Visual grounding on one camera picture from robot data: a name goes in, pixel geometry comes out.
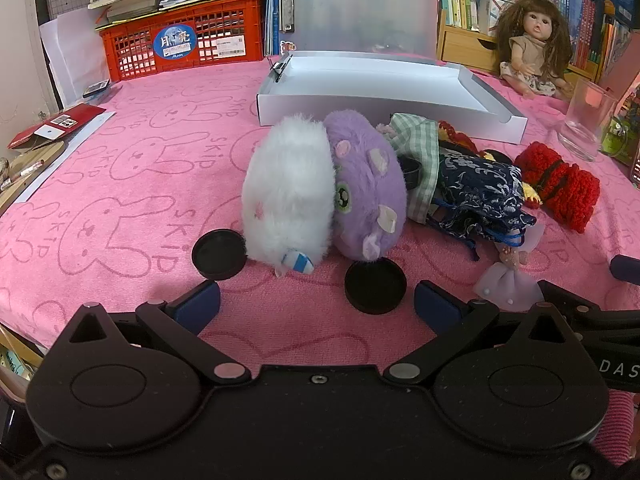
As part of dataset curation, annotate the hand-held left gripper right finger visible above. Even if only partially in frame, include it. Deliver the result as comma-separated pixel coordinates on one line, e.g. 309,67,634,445
384,280,576,387

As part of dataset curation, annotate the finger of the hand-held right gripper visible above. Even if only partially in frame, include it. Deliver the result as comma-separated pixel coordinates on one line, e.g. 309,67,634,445
611,254,640,284
537,280,640,333

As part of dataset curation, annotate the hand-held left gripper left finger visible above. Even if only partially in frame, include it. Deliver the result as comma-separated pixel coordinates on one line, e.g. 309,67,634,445
62,280,252,386

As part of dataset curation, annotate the black round lid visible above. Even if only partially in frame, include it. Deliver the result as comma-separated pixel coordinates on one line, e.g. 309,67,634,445
191,229,248,282
344,257,407,315

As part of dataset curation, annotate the white organza bow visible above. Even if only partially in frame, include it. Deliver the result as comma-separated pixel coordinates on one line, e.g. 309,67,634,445
472,222,546,311

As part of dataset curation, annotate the red knitted piece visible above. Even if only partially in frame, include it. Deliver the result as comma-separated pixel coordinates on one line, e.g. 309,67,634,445
514,141,601,234

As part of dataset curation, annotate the navy brocade drawstring pouch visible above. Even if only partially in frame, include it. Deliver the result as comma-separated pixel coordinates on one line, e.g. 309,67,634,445
430,154,538,263

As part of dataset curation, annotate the fluffy white plush toy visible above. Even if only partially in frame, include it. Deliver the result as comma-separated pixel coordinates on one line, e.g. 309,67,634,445
241,114,337,277

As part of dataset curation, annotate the purple plush toy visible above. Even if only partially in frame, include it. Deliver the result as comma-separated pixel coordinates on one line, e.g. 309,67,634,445
324,110,408,262

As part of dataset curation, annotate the green checked cloth pouch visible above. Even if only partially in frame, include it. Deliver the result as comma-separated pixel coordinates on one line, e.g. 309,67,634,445
376,112,441,223

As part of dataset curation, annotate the white cardboard box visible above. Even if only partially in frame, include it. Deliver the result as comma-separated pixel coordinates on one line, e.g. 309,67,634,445
256,50,528,145

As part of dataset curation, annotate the person's pink ribbed clothing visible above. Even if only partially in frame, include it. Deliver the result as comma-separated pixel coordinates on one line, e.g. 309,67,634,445
597,390,640,461

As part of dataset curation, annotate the green plastic trinket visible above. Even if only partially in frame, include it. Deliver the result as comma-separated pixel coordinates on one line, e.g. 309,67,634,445
601,115,640,166

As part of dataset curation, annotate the pink bunny-print blanket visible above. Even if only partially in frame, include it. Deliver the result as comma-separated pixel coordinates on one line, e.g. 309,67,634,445
0,57,640,411

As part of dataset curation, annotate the clear glass cup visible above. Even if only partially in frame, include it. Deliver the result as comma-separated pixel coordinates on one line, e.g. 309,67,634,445
557,77,621,163

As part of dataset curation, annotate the pink plastic block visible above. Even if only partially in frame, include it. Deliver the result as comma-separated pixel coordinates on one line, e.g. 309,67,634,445
582,42,640,116

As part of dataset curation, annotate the white flat board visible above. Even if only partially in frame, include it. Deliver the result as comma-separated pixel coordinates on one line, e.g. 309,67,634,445
15,112,118,206

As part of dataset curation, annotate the wooden board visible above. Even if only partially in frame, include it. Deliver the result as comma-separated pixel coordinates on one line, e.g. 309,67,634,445
0,140,66,196

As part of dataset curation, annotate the red flat packet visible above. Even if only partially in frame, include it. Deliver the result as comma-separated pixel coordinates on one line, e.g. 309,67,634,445
7,104,107,150

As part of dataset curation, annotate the long-haired baby doll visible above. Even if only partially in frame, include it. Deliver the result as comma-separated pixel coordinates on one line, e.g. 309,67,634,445
492,0,576,100

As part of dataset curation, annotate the black binder clip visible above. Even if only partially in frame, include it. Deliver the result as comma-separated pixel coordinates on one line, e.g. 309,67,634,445
267,55,293,83

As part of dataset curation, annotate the wooden drawer organizer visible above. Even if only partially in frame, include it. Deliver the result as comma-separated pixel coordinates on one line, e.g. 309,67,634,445
436,10,601,81

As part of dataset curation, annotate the row of upright books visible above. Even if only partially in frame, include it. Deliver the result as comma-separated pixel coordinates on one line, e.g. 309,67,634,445
440,0,633,68

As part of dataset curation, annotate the red plastic crate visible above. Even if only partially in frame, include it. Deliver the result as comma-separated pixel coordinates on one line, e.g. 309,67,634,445
98,0,266,82

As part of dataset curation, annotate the white paper sheet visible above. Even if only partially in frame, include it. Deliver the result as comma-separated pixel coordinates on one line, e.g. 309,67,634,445
39,7,108,111

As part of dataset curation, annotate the white printed carton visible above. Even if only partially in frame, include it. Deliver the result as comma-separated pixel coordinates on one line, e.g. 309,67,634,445
487,0,518,36

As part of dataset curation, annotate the blue plastic folder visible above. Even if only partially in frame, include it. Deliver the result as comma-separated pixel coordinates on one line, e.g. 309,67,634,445
264,0,283,56

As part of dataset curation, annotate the translucent plastic clipboard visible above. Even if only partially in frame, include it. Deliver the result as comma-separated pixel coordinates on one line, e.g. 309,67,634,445
270,0,441,61

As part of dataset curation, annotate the grey grid cutting mat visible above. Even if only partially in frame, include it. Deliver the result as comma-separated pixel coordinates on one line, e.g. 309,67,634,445
44,0,101,26

